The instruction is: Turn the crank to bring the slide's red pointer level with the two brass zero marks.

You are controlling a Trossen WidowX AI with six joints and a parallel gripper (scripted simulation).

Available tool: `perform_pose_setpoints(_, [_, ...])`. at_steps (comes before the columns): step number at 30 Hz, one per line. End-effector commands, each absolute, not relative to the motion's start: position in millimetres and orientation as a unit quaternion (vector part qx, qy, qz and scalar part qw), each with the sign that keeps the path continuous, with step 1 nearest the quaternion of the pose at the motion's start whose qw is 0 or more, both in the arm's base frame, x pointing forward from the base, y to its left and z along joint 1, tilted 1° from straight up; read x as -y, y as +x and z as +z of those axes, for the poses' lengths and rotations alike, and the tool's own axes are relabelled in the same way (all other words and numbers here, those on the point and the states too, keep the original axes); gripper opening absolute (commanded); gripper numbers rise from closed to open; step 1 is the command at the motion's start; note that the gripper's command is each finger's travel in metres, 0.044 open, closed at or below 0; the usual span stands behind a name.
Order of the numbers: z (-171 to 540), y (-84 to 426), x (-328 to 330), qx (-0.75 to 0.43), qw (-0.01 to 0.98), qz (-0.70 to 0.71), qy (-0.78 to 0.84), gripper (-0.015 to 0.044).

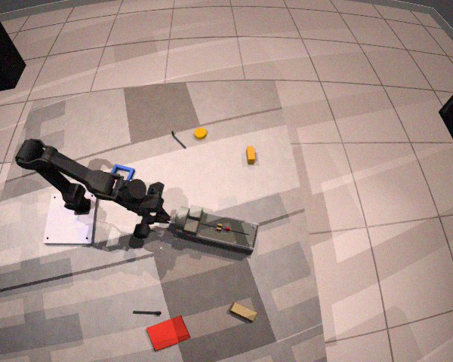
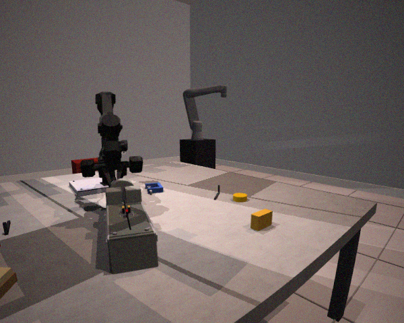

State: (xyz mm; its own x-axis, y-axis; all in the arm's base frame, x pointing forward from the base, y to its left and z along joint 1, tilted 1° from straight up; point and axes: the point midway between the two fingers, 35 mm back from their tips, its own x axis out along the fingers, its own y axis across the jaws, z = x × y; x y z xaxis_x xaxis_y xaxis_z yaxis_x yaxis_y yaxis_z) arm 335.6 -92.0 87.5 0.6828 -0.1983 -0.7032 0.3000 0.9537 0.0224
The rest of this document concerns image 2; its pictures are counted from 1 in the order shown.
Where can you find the short yellow cylinder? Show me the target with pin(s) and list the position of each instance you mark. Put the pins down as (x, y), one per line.
(240, 197)

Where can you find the blue c-clamp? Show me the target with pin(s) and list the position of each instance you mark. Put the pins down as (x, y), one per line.
(154, 187)

